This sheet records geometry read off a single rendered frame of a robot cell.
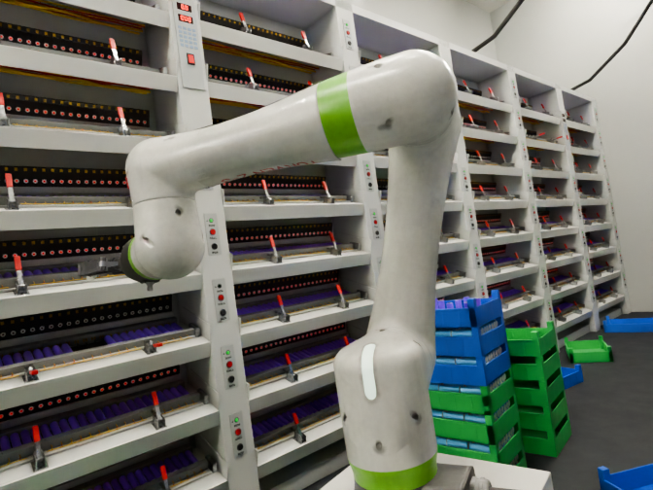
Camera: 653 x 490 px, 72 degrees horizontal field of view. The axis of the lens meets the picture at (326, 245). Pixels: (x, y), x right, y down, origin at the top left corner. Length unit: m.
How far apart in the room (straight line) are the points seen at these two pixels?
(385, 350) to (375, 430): 0.10
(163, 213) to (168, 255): 0.07
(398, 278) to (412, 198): 0.13
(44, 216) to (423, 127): 0.91
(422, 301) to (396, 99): 0.34
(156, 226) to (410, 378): 0.44
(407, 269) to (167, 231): 0.39
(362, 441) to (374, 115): 0.43
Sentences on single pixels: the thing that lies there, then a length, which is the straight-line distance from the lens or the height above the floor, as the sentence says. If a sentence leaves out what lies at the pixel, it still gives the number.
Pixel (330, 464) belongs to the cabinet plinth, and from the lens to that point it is 1.70.
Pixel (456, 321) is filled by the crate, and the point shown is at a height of 0.50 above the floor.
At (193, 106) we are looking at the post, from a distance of 1.44.
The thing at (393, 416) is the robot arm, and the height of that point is 0.50.
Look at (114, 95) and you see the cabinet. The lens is 1.59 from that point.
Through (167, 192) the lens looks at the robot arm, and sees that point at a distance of 0.75.
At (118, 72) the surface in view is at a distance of 1.40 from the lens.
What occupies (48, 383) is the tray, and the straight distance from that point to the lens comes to 1.22.
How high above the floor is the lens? 0.70
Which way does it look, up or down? 3 degrees up
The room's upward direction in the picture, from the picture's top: 8 degrees counter-clockwise
